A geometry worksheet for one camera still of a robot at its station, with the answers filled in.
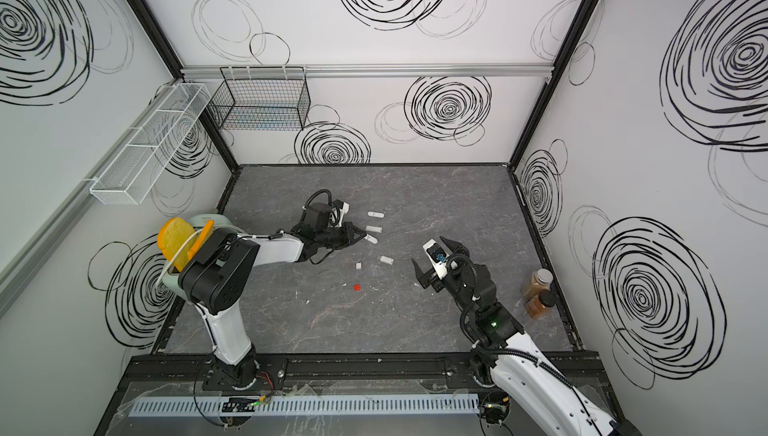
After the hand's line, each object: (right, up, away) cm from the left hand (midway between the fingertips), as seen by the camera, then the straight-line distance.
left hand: (366, 235), depth 93 cm
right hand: (+18, -1, -17) cm, 25 cm away
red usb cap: (-3, -15, -4) cm, 16 cm away
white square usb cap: (-2, -10, 0) cm, 10 cm away
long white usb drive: (+2, +1, +9) cm, 9 cm away
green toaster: (-48, -8, -19) cm, 52 cm away
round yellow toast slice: (-48, +3, -18) cm, 51 cm away
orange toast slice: (-39, +4, -18) cm, 43 cm away
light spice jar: (+49, -10, -14) cm, 51 cm away
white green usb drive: (+3, +6, +12) cm, 13 cm away
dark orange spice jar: (+47, -15, -15) cm, 51 cm away
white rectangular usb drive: (+6, -8, +1) cm, 10 cm away
